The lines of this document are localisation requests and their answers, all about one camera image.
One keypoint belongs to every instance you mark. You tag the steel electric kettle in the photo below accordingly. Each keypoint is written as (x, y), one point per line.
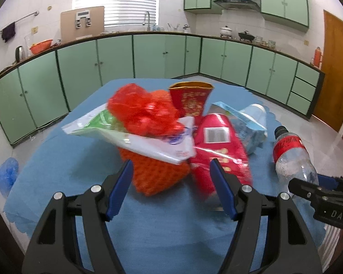
(20, 53)

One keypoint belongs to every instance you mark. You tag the clear bottle with white cap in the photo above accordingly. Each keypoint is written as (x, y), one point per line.
(255, 112)

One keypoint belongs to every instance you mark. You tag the orange plastic basin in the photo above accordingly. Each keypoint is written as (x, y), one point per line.
(40, 47)

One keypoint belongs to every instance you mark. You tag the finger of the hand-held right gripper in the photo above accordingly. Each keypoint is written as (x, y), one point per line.
(328, 182)
(303, 188)

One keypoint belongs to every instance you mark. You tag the red snack packet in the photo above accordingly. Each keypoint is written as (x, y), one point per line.
(214, 148)

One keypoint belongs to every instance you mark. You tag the black cooking pot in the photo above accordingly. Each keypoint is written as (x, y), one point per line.
(246, 36)

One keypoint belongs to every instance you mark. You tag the brown wooden door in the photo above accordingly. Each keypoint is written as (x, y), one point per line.
(336, 74)

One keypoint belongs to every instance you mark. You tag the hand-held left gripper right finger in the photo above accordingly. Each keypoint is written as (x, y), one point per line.
(221, 188)

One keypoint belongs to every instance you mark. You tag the dark towel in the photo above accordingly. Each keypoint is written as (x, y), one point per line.
(8, 32)

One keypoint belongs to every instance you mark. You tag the orange foam fruit net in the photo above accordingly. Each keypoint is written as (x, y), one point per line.
(157, 174)
(161, 97)

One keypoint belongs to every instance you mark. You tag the red gold paper bag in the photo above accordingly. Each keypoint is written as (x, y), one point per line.
(190, 100)

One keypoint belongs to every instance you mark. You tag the white green plastic bag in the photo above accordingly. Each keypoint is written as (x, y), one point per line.
(148, 145)

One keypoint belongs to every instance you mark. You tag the metal sink faucet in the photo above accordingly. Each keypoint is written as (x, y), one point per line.
(147, 20)

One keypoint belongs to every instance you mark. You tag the cardboard box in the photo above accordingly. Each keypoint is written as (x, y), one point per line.
(70, 30)

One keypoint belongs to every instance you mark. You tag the red thermos flask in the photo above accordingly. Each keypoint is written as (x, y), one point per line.
(318, 57)

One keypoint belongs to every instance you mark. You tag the clear plastic jug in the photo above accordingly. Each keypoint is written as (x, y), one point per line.
(28, 42)

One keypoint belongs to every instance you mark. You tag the metal towel rail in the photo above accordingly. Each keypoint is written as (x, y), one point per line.
(25, 17)

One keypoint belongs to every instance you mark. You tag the red label plastic bottle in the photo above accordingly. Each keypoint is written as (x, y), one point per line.
(291, 159)

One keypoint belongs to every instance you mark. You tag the white striped cloth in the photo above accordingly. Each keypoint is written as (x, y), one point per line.
(330, 248)

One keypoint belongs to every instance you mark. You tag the row of glass jars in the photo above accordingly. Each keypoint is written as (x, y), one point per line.
(265, 42)

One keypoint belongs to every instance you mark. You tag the light blue tissue pack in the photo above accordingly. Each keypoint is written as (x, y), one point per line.
(245, 131)

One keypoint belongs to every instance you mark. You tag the green lower kitchen cabinets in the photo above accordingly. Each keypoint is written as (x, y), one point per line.
(148, 55)

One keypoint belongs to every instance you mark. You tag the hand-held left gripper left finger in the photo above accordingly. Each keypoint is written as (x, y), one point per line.
(121, 188)

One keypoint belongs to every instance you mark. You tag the blue plastic bag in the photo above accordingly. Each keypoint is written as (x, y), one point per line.
(6, 172)

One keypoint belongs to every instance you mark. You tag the blue tablecloth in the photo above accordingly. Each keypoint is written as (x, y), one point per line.
(74, 159)

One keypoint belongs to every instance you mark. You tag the range hood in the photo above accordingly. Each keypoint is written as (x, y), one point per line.
(235, 4)

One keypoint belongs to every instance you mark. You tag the red mesh bag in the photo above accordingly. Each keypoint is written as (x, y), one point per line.
(137, 108)

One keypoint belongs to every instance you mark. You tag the white cooking pot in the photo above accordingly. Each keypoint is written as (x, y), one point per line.
(226, 31)

